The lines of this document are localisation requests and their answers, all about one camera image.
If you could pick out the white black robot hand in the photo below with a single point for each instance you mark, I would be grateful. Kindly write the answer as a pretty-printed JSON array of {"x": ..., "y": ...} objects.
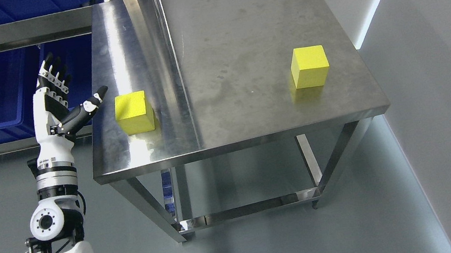
[{"x": 55, "y": 124}]

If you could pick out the yellow foam block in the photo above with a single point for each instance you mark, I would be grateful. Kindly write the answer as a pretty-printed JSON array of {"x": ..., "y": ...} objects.
[
  {"x": 133, "y": 113},
  {"x": 309, "y": 67}
]

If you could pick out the stainless steel table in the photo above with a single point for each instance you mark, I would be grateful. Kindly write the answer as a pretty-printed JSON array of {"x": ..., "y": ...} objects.
[{"x": 218, "y": 76}]

